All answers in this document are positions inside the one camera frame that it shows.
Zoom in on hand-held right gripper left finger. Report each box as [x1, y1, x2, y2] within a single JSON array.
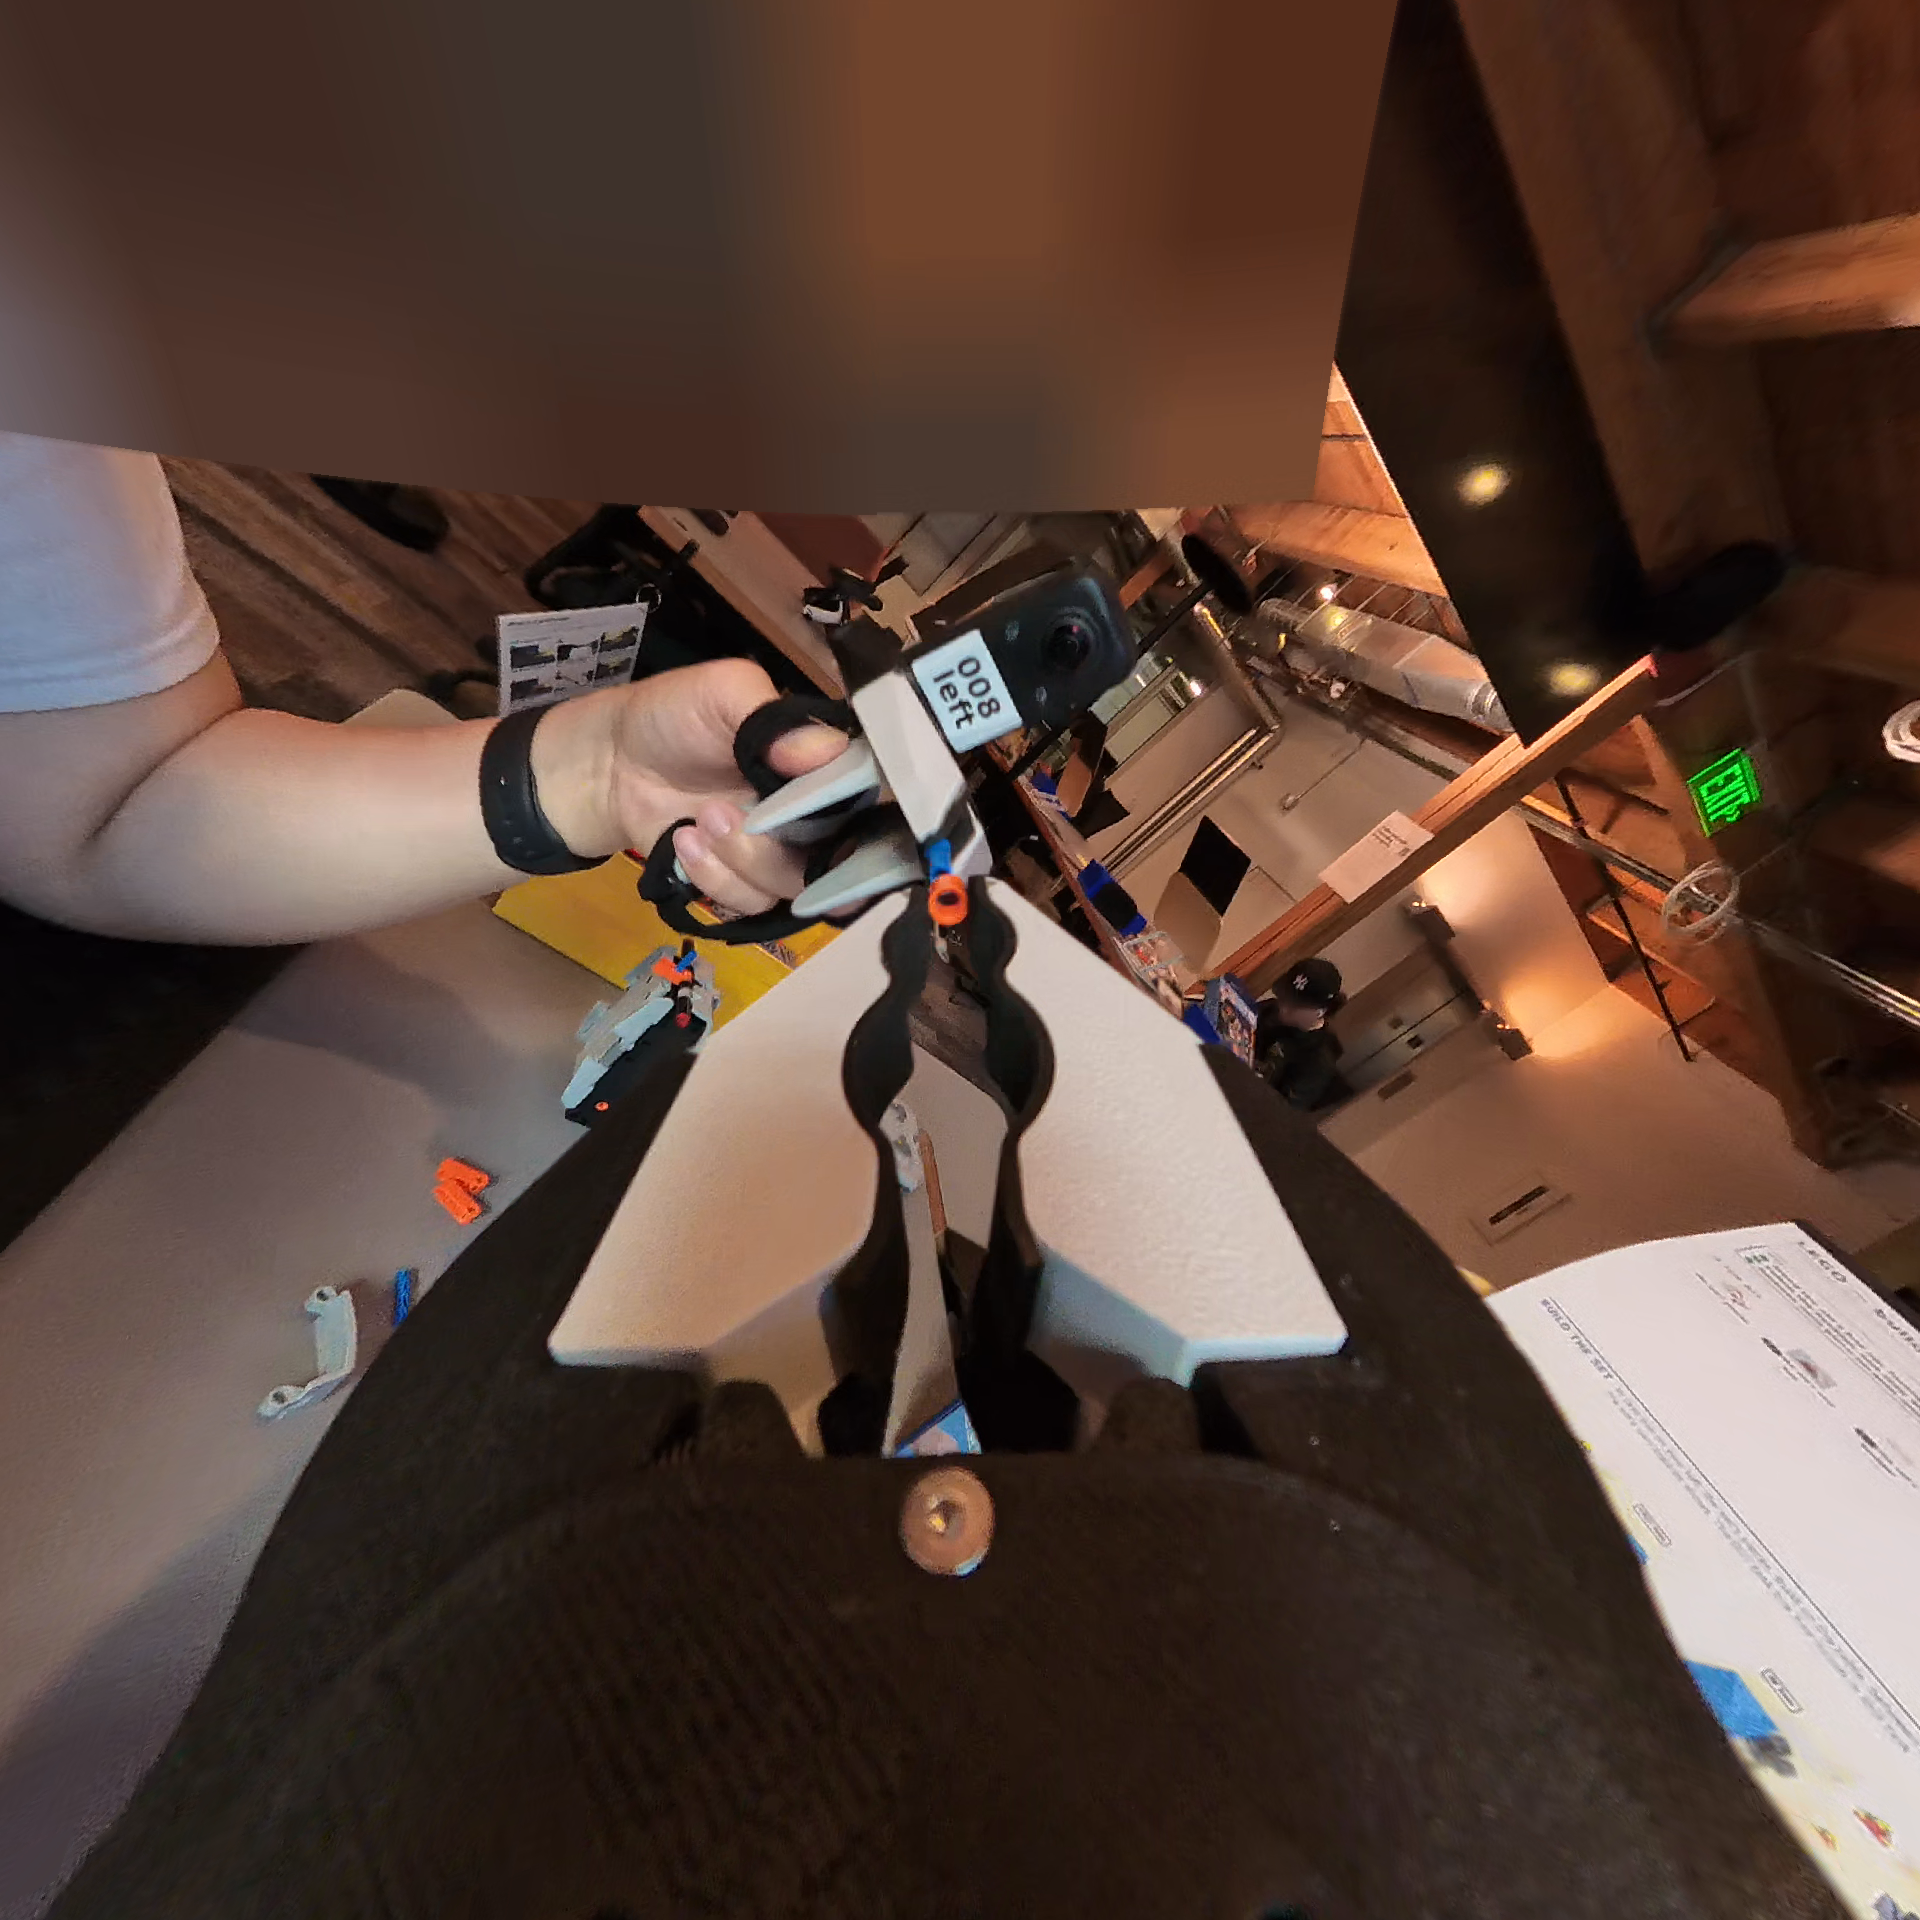
[[545, 883, 934, 1461]]

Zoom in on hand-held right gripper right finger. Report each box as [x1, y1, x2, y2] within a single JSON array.
[[966, 878, 1350, 1457]]

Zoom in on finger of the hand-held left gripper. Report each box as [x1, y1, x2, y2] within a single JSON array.
[[744, 667, 994, 888], [788, 838, 929, 925]]

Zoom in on person's left forearm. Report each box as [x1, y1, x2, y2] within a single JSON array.
[[0, 646, 507, 952]]

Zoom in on grey desk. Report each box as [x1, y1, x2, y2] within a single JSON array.
[[0, 897, 1008, 1920]]

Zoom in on person's left hand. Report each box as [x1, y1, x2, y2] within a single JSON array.
[[529, 657, 858, 922]]

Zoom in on grey black toy robot module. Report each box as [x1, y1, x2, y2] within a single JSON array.
[[557, 936, 723, 1133]]

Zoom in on yellow plastic bin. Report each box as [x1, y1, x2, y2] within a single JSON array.
[[489, 854, 846, 1040]]

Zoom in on black wrist band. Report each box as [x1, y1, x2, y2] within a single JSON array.
[[476, 699, 610, 880]]

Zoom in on printed photo sheet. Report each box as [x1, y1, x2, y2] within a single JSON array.
[[494, 602, 652, 715]]

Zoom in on black office chair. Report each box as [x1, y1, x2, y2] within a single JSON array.
[[522, 503, 710, 621]]

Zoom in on white paper notice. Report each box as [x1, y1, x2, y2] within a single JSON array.
[[1315, 817, 1441, 905]]

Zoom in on grey curved toy panel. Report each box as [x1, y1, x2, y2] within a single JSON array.
[[254, 1283, 361, 1425]]

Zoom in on black rectangular panel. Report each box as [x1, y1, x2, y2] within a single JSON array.
[[1333, 0, 1656, 749]]

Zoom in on person's dark trousers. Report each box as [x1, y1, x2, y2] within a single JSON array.
[[0, 897, 305, 1250]]

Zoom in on wooden board with instruction poster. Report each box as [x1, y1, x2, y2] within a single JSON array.
[[1481, 1222, 1920, 1920]]

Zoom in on green exit sign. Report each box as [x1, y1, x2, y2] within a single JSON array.
[[1680, 746, 1760, 842]]

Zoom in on silver ventilation duct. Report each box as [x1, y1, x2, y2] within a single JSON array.
[[1256, 595, 1512, 736]]

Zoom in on wooden post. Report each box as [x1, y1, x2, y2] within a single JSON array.
[[1198, 649, 1672, 995]]

